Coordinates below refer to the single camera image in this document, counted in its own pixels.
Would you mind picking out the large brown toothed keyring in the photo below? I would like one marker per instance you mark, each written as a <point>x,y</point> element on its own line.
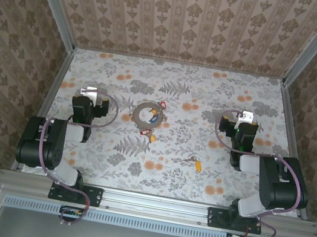
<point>135,114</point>

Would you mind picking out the silver key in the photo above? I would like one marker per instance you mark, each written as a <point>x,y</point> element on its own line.
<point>189,160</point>

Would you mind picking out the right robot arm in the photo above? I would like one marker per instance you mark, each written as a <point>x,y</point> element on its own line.
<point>275,188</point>

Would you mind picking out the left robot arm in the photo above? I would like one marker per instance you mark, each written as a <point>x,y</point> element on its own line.
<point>54,149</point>

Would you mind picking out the red key tag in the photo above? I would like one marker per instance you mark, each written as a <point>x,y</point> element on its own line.
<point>164,105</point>
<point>144,132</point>

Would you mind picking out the blue key tag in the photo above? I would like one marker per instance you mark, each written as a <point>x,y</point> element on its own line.
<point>154,119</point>

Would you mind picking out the orange key tag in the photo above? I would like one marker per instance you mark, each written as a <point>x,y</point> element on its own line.
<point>152,138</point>

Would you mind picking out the floral patterned table cover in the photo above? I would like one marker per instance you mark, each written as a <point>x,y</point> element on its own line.
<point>167,172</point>

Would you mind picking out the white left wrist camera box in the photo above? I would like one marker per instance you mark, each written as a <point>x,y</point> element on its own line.
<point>89,92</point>

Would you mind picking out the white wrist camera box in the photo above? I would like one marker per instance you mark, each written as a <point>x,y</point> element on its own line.
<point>247,116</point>
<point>89,92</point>

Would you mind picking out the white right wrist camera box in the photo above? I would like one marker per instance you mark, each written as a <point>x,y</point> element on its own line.
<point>247,116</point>

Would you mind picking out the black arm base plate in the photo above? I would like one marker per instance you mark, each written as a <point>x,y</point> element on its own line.
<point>216,217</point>
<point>92,196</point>

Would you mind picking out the aluminium mounting rail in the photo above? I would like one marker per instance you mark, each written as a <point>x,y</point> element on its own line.
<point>155,205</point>

